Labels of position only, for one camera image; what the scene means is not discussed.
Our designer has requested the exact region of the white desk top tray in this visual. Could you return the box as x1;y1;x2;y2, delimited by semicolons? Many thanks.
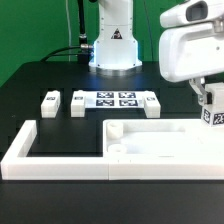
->
103;119;224;163

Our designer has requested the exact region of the fiducial marker plate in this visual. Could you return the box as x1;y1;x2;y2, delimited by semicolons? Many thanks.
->
85;91;144;109

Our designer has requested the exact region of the white U-shaped fence frame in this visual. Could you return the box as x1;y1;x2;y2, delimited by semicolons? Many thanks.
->
1;120;224;180

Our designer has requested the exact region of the black cable with connector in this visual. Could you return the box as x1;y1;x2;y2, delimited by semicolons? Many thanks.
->
40;43;95;62

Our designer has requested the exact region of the black vertical cable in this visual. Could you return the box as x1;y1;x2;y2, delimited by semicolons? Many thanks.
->
77;0;88;44

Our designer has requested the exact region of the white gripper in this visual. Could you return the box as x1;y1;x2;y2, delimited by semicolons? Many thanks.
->
159;0;224;106

